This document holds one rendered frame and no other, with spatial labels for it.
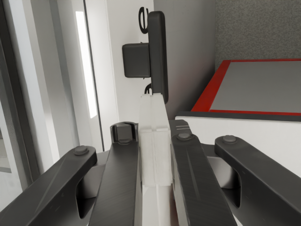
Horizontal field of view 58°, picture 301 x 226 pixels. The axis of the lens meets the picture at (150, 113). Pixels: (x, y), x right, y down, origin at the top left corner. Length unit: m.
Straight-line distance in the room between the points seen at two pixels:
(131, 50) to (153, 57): 0.02
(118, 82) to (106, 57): 0.02
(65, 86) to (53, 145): 0.04
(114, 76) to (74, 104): 0.04
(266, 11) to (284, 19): 0.07
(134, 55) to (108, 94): 0.04
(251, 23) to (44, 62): 0.99
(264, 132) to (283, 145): 0.03
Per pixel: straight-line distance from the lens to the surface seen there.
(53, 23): 0.20
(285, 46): 1.13
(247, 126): 0.38
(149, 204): 0.38
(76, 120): 0.20
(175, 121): 0.15
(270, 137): 0.39
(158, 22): 0.22
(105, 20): 0.21
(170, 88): 0.44
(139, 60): 0.22
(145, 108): 0.16
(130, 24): 0.25
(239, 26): 1.12
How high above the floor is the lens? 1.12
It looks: 63 degrees down
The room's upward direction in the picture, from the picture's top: 134 degrees counter-clockwise
